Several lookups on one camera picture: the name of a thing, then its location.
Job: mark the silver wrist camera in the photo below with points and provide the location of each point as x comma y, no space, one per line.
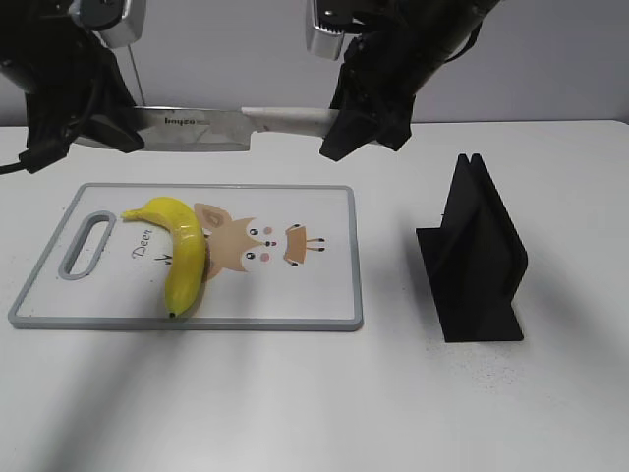
119,23
326,23

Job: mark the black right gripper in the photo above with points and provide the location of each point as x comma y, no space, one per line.
372,107

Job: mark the black knife stand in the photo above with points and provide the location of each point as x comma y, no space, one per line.
475,259

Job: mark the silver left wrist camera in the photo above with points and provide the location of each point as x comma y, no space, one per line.
119,23

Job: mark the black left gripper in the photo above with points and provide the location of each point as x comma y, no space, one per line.
85,104

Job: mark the white-handled kitchen knife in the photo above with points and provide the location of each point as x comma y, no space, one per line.
208,130

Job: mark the yellow plastic banana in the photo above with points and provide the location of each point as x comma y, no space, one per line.
184,279

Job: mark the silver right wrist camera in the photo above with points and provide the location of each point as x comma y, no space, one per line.
326,23

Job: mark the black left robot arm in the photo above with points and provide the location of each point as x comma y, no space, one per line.
60,54

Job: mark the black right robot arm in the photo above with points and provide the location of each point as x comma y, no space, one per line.
390,49

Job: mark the white grey-rimmed cutting board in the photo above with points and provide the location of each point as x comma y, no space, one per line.
282,257

